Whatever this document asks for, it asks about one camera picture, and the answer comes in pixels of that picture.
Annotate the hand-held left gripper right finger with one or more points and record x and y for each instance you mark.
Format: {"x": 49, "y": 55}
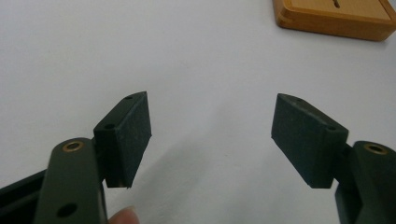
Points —
{"x": 303, "y": 146}

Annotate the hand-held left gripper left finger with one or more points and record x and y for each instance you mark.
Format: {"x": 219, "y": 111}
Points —
{"x": 127, "y": 137}

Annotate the wooden box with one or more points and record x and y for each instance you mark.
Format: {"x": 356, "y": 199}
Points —
{"x": 333, "y": 18}

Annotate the wooden framed white board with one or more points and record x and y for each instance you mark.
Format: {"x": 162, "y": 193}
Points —
{"x": 202, "y": 62}

